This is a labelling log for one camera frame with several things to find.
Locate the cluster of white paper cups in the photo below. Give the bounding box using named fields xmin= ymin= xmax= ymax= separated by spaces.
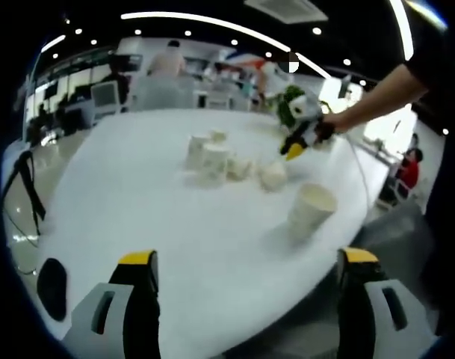
xmin=185 ymin=129 xmax=290 ymax=194

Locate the ceiling air vent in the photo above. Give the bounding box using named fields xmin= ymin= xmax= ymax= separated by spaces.
xmin=244 ymin=0 xmax=329 ymax=24

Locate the black oval object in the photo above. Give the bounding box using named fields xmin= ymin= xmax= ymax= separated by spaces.
xmin=36 ymin=257 xmax=69 ymax=322

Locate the potted green plant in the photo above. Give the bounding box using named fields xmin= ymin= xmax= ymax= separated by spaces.
xmin=277 ymin=85 xmax=327 ymax=128

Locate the curved ceiling light strip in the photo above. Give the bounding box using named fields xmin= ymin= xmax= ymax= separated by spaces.
xmin=120 ymin=11 xmax=332 ymax=79

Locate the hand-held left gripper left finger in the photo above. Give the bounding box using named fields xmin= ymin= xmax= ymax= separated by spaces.
xmin=64 ymin=249 xmax=161 ymax=359

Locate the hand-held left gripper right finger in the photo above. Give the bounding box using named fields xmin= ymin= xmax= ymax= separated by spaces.
xmin=337 ymin=246 xmax=439 ymax=359

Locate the white table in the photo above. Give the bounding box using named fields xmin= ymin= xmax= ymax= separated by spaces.
xmin=38 ymin=107 xmax=400 ymax=359

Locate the white printed paper cup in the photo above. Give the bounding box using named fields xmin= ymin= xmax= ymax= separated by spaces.
xmin=288 ymin=182 xmax=338 ymax=244

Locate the white box appliance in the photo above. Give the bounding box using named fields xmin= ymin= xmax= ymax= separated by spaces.
xmin=90 ymin=82 xmax=120 ymax=117

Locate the straight ceiling light strip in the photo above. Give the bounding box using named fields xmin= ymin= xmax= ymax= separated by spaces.
xmin=389 ymin=0 xmax=415 ymax=61

